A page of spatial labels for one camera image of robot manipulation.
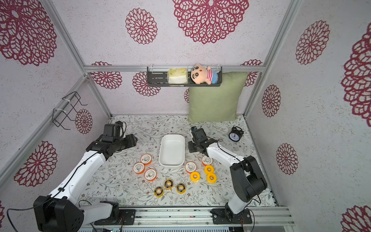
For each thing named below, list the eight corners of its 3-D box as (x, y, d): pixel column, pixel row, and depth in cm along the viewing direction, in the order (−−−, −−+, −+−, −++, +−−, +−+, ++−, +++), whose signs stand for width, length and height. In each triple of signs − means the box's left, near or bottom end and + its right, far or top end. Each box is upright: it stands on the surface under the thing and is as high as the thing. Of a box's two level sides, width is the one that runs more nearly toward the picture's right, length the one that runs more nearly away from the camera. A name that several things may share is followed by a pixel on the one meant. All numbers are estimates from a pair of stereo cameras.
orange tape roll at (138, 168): (132, 174, 90) (131, 173, 89) (135, 164, 95) (134, 162, 93) (143, 174, 90) (142, 173, 89) (145, 164, 95) (144, 162, 93)
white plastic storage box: (158, 169, 93) (156, 165, 88) (162, 139, 108) (161, 134, 103) (184, 169, 93) (184, 164, 88) (184, 139, 108) (184, 134, 103)
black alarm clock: (227, 138, 108) (230, 130, 101) (232, 132, 112) (235, 124, 105) (236, 143, 105) (240, 136, 98) (241, 137, 109) (244, 130, 102)
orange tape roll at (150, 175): (144, 181, 88) (143, 179, 86) (146, 170, 92) (145, 168, 91) (156, 181, 88) (155, 179, 86) (157, 170, 92) (156, 168, 90)
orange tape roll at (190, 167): (188, 174, 90) (188, 173, 88) (183, 166, 94) (183, 165, 92) (197, 169, 93) (198, 167, 91) (192, 161, 96) (192, 159, 94)
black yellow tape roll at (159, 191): (153, 196, 82) (153, 195, 81) (155, 187, 86) (154, 186, 84) (163, 196, 82) (163, 195, 81) (164, 187, 86) (164, 186, 84)
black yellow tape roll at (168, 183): (164, 189, 85) (163, 188, 83) (165, 180, 88) (164, 179, 87) (172, 189, 85) (172, 188, 83) (173, 180, 88) (173, 179, 87)
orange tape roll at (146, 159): (140, 165, 95) (139, 163, 93) (142, 155, 99) (141, 153, 97) (151, 165, 95) (150, 163, 93) (152, 155, 99) (151, 153, 97)
